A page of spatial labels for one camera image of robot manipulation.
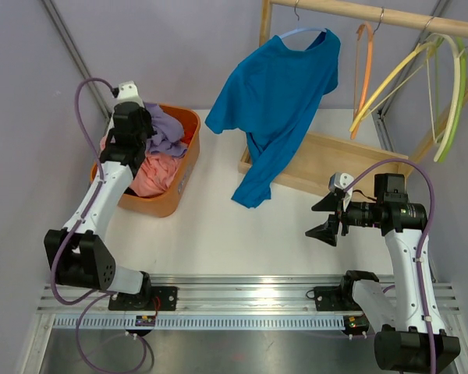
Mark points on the blue t shirt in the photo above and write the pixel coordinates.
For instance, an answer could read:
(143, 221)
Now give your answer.
(273, 96)

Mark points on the wooden clothes rack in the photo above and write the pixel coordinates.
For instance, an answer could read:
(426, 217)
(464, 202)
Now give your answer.
(321, 153)

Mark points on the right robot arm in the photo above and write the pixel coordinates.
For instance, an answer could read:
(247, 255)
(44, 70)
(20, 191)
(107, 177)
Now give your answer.
(410, 335)

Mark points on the lime green hanger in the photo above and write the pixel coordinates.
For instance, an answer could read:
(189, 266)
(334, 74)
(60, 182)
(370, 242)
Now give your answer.
(444, 138)

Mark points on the light blue hanger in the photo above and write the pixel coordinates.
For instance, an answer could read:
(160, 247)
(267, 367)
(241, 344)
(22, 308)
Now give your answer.
(299, 29)

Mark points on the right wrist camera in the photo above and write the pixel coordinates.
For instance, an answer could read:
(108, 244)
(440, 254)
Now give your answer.
(340, 187)

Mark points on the lilac t shirt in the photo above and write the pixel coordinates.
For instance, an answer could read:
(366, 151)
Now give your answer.
(168, 133)

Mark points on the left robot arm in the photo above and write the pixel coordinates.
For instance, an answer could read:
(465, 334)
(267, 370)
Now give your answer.
(77, 254)

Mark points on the aluminium mounting rail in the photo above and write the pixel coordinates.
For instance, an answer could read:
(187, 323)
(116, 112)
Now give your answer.
(205, 325)

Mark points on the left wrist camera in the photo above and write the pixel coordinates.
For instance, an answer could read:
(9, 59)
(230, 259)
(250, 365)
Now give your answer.
(127, 92)

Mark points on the pink t shirt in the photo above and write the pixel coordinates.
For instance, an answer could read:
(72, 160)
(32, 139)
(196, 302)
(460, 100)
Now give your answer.
(163, 158)

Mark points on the cream yellow hanger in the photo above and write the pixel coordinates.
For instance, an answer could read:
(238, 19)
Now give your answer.
(428, 47)

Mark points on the orange brown hanger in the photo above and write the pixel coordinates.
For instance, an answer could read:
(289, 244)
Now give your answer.
(359, 101)

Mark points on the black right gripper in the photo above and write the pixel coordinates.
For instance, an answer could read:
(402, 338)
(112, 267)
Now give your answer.
(327, 232)

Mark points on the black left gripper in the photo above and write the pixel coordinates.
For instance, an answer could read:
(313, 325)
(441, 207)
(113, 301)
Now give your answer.
(145, 117)

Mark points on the orange plastic basket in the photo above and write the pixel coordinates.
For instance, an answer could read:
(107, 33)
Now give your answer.
(187, 156)

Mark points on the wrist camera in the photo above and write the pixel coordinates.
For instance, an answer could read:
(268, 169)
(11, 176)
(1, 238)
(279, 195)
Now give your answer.
(127, 92)
(340, 187)

